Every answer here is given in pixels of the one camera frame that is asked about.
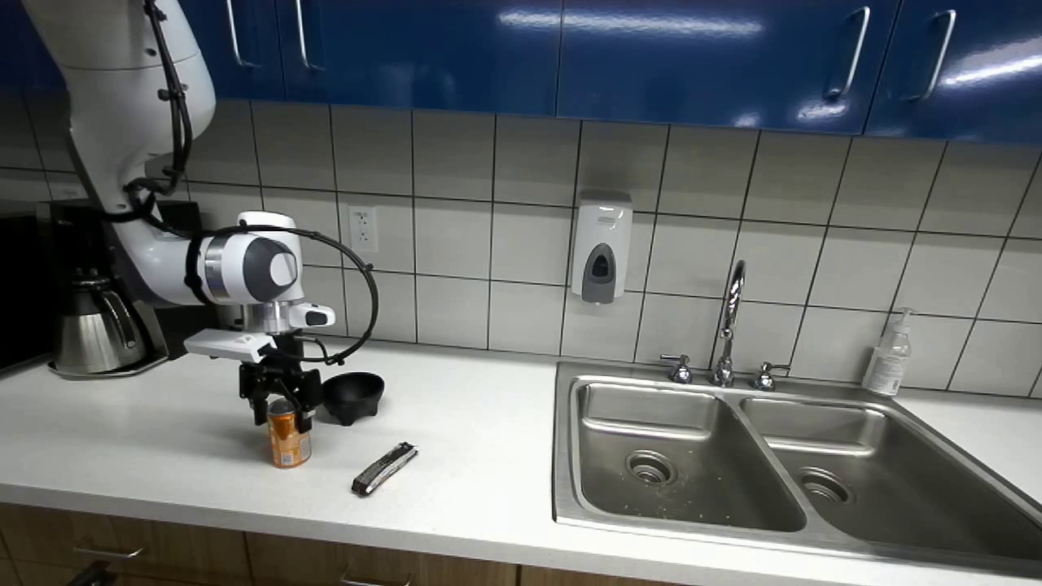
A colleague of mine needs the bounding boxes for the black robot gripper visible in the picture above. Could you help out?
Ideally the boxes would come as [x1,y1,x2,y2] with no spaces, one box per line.
[237,353,329,434]

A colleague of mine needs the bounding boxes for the small black bowl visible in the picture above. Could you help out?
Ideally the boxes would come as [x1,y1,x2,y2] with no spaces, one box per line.
[322,369,386,431]

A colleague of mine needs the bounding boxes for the wooden lower cabinets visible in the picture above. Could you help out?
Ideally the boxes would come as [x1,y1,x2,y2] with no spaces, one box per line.
[0,501,681,586]

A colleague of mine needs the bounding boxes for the steel thermal coffee carafe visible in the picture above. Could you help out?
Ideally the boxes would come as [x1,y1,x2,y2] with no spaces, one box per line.
[48,269,148,380]

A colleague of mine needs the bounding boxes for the black drip coffee maker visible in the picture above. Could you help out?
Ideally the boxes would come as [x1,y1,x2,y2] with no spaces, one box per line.
[41,200,210,384]

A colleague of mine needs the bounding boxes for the black countertop appliance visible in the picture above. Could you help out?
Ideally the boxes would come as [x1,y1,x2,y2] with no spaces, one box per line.
[0,209,58,377]

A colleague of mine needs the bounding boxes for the sink drain strainer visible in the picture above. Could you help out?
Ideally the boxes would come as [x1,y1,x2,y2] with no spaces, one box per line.
[797,467,854,508]
[624,447,676,488]

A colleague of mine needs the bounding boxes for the stainless steel double sink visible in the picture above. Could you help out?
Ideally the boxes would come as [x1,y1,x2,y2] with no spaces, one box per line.
[545,361,1042,581]

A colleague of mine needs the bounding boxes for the glossy blue upper cabinets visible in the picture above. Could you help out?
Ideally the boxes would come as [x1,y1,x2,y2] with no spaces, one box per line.
[0,0,1042,154]

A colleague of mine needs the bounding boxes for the chrome gooseneck faucet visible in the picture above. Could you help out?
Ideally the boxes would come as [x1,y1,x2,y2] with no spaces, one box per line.
[706,257,752,390]

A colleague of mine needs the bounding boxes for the clear dish soap bottle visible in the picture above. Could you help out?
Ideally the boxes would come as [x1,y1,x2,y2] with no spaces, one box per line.
[859,307,918,401]

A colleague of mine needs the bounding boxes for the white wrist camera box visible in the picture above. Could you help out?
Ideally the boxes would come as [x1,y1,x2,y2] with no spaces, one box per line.
[180,324,281,369]

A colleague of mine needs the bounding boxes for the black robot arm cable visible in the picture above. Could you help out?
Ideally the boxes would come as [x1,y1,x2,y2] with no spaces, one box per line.
[121,0,383,372]

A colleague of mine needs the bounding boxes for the white wall power outlet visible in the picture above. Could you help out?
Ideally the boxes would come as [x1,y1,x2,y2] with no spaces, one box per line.
[346,203,383,262]

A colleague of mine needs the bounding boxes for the silver drawer handle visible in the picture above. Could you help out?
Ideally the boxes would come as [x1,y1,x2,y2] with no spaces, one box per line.
[67,540,147,565]

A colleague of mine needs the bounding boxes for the white wall soap dispenser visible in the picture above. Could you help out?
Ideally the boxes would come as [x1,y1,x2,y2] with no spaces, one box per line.
[566,191,636,310]

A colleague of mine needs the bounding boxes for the silver upper cabinet handle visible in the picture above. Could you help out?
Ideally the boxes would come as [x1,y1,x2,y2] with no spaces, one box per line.
[822,3,876,106]
[914,6,963,106]
[220,0,247,73]
[290,0,319,75]

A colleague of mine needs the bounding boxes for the chrome faucet handle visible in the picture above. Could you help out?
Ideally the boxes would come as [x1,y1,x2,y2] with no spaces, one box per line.
[749,357,791,394]
[660,353,700,387]

